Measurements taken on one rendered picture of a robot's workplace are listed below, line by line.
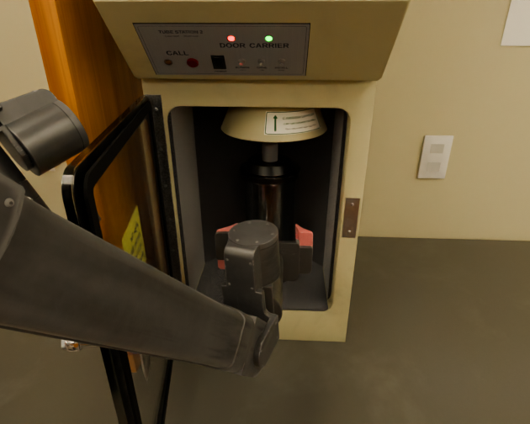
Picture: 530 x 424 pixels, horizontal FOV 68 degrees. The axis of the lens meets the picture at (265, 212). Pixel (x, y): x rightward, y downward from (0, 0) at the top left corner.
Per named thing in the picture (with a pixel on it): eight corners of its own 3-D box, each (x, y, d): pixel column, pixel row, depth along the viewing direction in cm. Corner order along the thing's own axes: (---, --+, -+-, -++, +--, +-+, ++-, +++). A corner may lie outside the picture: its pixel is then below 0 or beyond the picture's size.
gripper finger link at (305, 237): (266, 209, 64) (262, 239, 55) (310, 209, 63) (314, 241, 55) (266, 244, 67) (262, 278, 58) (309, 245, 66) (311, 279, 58)
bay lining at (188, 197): (211, 236, 94) (200, 80, 78) (321, 239, 92) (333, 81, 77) (188, 304, 72) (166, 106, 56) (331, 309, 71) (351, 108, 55)
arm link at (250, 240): (190, 354, 44) (260, 375, 41) (172, 271, 39) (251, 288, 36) (237, 289, 54) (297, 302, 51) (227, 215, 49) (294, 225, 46)
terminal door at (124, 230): (177, 320, 72) (148, 93, 54) (147, 508, 44) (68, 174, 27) (172, 320, 72) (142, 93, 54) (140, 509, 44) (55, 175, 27)
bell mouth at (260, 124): (228, 114, 75) (227, 84, 72) (322, 115, 74) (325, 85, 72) (212, 141, 59) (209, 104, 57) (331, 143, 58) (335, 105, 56)
